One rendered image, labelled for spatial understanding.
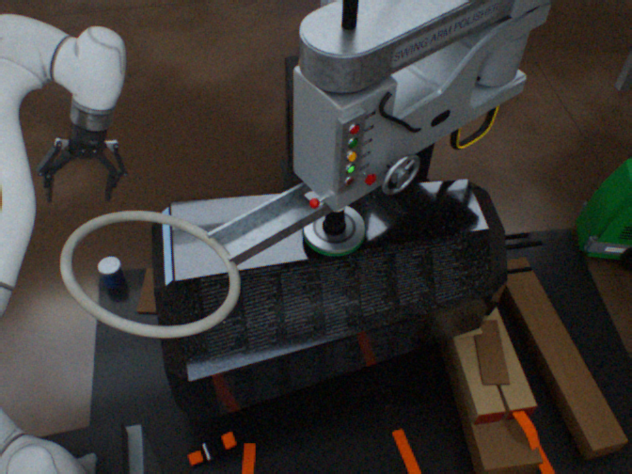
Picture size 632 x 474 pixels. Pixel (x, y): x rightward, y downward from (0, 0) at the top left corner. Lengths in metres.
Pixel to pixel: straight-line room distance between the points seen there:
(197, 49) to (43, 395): 2.46
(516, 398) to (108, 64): 2.08
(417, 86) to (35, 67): 1.11
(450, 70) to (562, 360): 1.55
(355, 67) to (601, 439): 1.94
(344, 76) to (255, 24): 3.13
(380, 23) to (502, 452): 1.78
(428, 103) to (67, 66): 1.07
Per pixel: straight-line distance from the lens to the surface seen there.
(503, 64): 2.38
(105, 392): 3.17
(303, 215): 2.11
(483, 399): 2.89
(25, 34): 1.56
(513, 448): 2.95
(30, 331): 3.44
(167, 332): 1.78
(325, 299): 2.41
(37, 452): 1.85
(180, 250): 2.43
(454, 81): 2.16
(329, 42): 1.77
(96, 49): 1.48
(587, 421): 3.12
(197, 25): 4.90
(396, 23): 1.86
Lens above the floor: 2.78
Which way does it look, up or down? 52 degrees down
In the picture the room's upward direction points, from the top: 2 degrees clockwise
